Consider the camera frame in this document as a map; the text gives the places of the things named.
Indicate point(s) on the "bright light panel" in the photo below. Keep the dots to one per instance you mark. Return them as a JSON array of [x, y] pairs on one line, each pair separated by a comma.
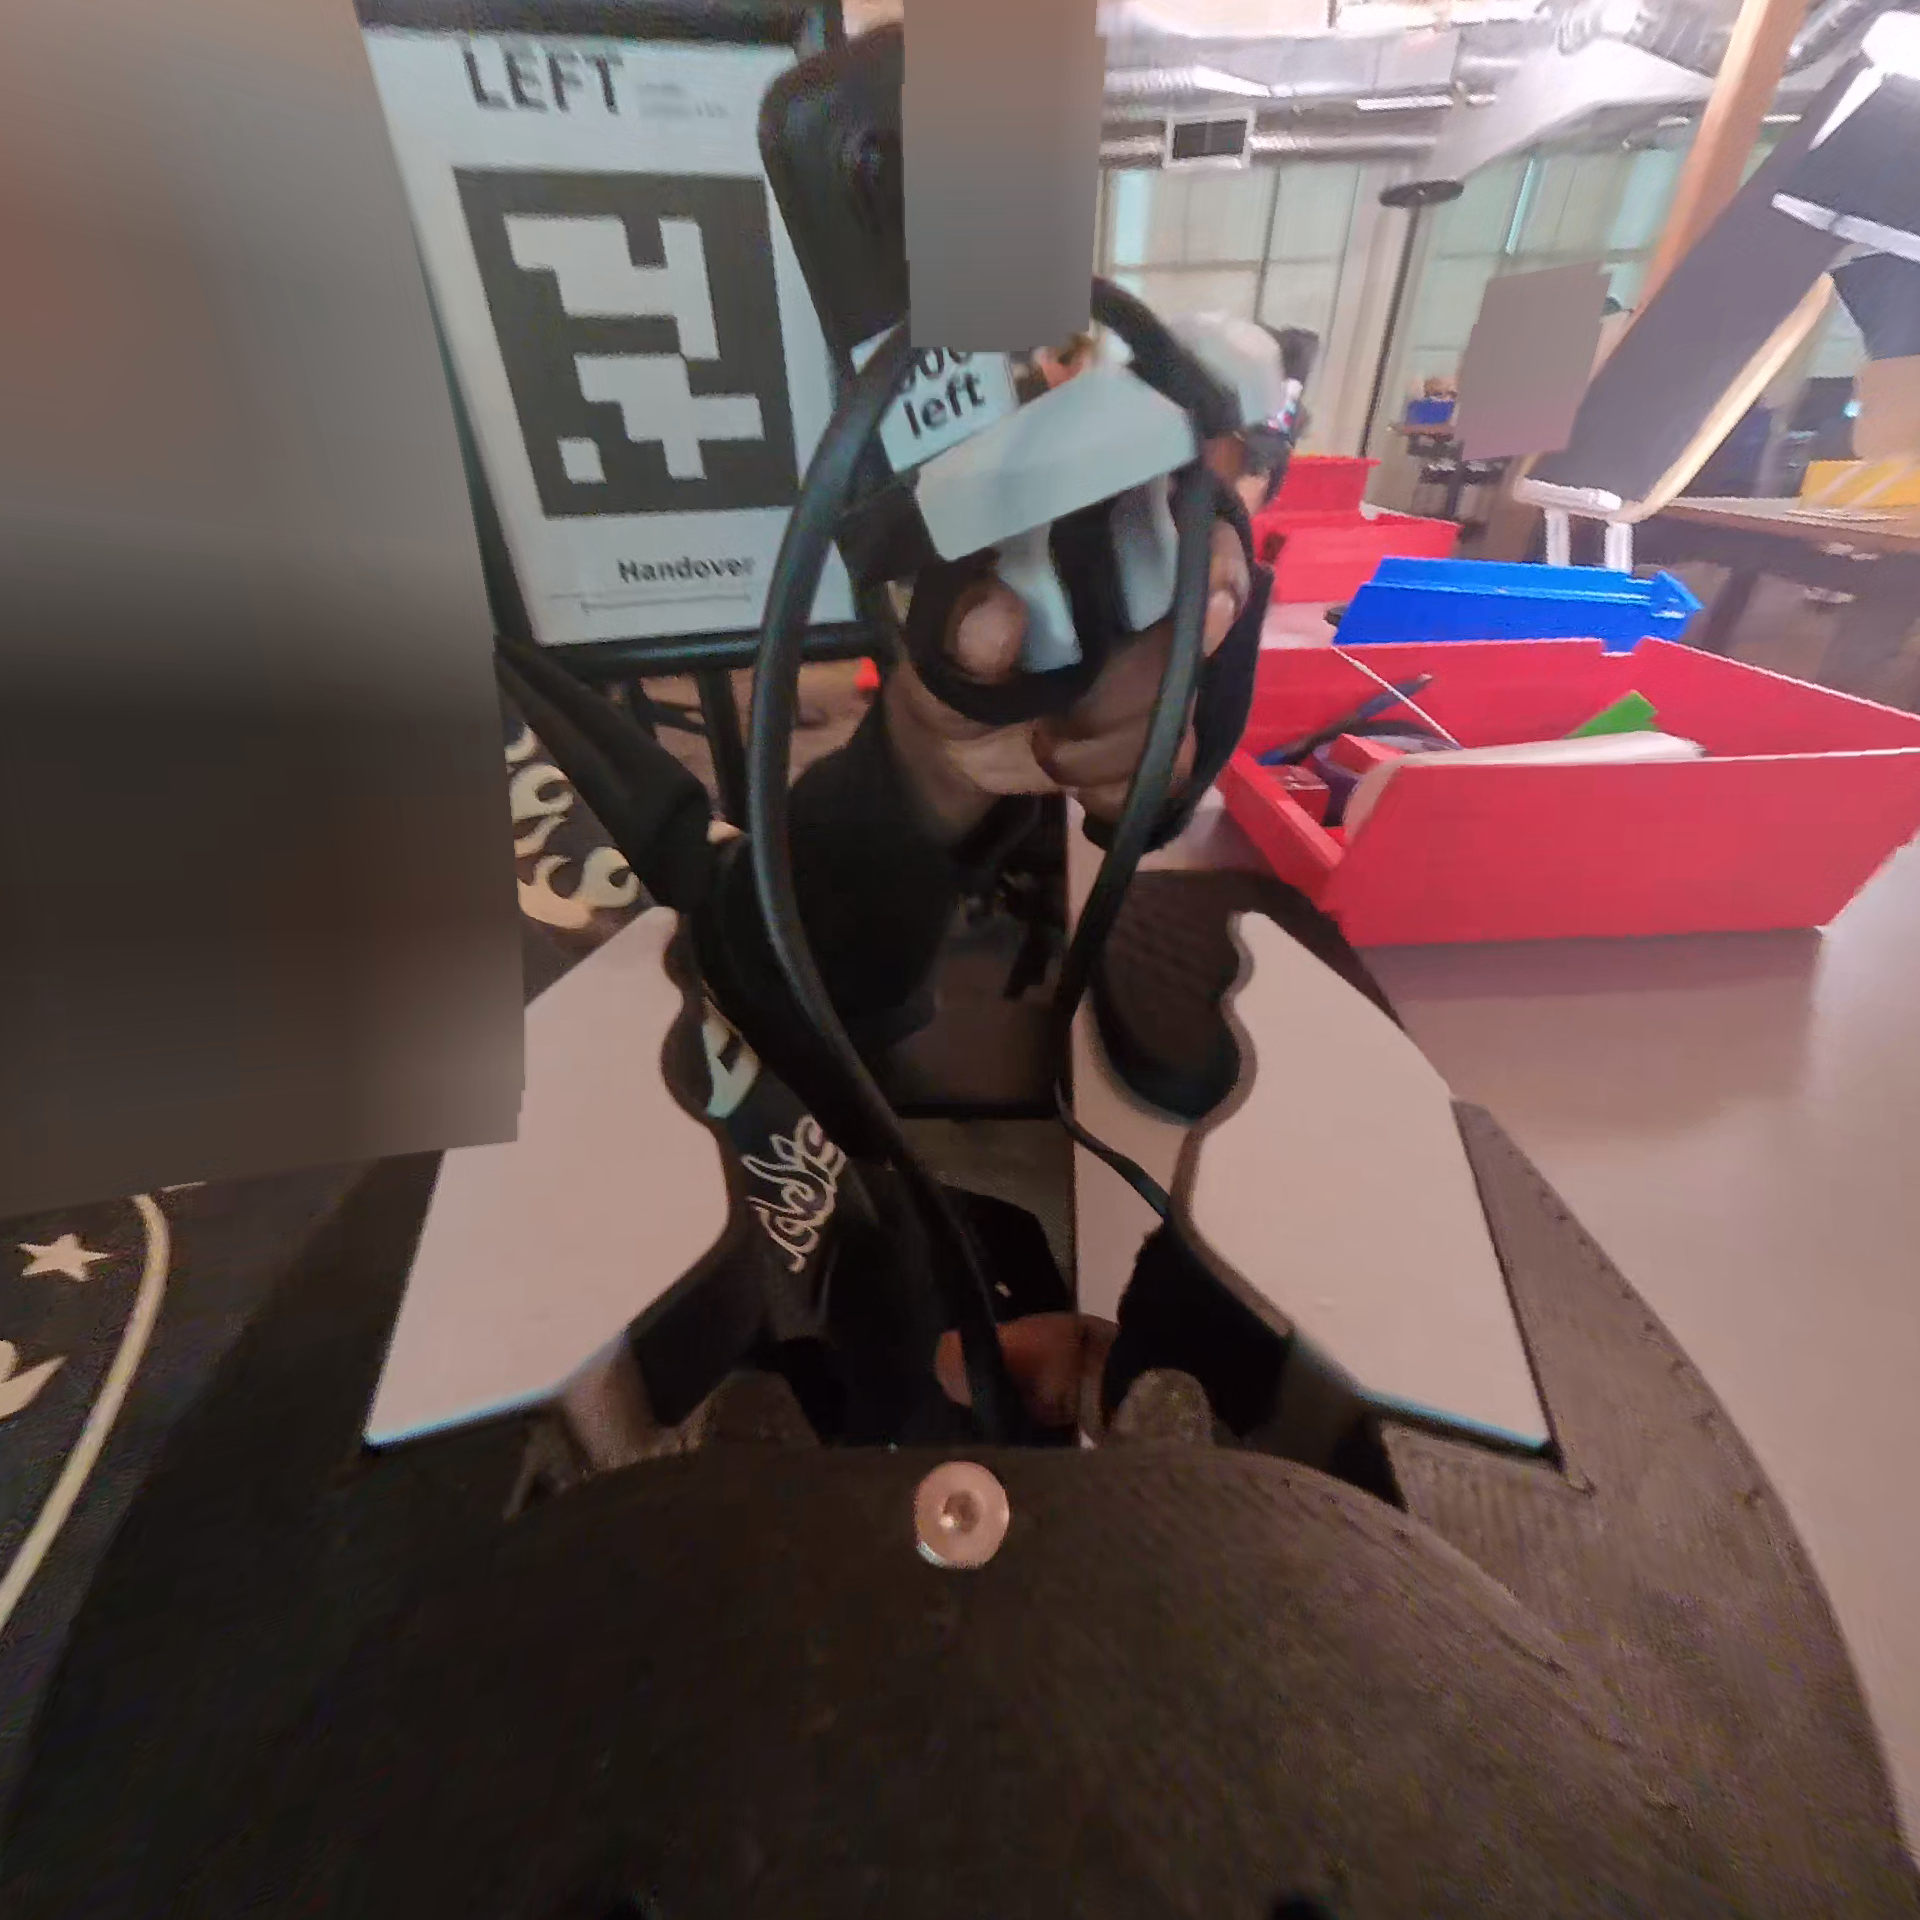
[[1709, 299]]

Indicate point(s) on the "black dimpled pad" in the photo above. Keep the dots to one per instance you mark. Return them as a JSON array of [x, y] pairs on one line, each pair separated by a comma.
[[1178, 1006]]

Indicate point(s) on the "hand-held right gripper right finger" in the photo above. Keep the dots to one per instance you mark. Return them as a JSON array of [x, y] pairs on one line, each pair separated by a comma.
[[1365, 1201]]

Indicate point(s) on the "small red bin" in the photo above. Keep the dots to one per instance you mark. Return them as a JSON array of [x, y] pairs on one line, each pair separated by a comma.
[[1315, 526]]

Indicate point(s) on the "black rubber loop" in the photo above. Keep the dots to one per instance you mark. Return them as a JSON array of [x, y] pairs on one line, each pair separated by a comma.
[[776, 841]]

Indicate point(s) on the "blue plastic bin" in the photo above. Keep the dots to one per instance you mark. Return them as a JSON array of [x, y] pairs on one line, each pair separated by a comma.
[[1515, 607]]

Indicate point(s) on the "person's left hand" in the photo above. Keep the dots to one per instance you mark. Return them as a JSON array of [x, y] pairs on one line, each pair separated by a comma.
[[1095, 751]]

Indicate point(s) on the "red plastic bin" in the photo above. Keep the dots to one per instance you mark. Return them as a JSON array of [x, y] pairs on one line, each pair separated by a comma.
[[1621, 826]]

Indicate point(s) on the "printed marker sign board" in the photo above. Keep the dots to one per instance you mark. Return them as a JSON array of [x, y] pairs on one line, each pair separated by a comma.
[[645, 333]]

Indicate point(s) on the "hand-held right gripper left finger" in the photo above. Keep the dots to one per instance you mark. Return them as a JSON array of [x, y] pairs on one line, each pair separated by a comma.
[[540, 1230]]

